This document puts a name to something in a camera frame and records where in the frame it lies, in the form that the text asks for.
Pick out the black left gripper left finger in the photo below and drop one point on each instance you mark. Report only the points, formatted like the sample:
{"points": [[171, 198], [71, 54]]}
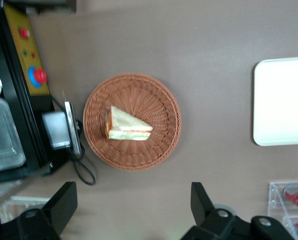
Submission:
{"points": [[61, 207]]}

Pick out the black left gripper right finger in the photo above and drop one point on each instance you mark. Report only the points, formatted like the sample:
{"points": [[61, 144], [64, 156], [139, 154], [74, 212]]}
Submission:
{"points": [[201, 205]]}

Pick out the triangle sandwich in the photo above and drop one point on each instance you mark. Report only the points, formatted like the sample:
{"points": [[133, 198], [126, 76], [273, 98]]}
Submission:
{"points": [[125, 122]]}

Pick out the round brown wicker basket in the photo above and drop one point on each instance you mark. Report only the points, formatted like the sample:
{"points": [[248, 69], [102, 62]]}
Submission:
{"points": [[148, 100]]}

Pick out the cream plastic tray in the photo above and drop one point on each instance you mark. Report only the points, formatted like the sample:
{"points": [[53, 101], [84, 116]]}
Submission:
{"points": [[281, 100]]}

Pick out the grey metal lever bar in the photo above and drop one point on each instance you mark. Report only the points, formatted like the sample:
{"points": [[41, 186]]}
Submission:
{"points": [[13, 188]]}

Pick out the clear acrylic bottle rack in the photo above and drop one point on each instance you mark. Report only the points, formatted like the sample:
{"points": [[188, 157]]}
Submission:
{"points": [[276, 200]]}

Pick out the silver metal machine plate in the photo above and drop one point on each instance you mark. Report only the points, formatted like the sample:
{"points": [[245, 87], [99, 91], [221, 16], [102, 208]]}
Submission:
{"points": [[57, 130]]}

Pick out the black sealing machine yellow panel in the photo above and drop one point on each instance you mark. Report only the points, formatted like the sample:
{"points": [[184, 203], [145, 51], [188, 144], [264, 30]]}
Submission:
{"points": [[13, 100]]}

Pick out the red emergency stop button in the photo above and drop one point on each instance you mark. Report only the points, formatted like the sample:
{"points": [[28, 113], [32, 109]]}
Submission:
{"points": [[39, 76]]}

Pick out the red rocker switch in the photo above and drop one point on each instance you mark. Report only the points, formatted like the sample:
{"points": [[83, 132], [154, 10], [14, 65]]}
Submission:
{"points": [[24, 33]]}

